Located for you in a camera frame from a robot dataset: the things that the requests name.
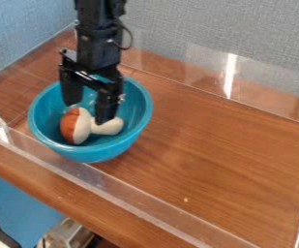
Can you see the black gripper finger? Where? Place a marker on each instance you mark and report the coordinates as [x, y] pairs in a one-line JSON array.
[[106, 105], [71, 87]]

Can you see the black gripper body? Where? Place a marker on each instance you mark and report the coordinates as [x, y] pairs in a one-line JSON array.
[[96, 57]]

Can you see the brown and white toy mushroom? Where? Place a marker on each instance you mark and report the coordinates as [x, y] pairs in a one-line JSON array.
[[78, 126]]

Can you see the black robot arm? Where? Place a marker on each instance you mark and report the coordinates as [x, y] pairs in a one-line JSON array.
[[98, 14]]

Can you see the blue bowl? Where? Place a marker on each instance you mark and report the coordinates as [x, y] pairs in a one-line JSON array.
[[99, 148]]

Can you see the clear acrylic front barrier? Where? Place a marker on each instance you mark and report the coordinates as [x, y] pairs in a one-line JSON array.
[[111, 207]]

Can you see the clear acrylic barrier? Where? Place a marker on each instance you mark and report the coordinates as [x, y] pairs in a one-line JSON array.
[[252, 83], [111, 207]]

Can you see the clear acrylic back barrier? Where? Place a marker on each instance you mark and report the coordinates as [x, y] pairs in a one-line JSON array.
[[252, 83]]

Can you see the white box under table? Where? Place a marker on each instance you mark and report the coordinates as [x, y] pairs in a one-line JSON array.
[[66, 235]]

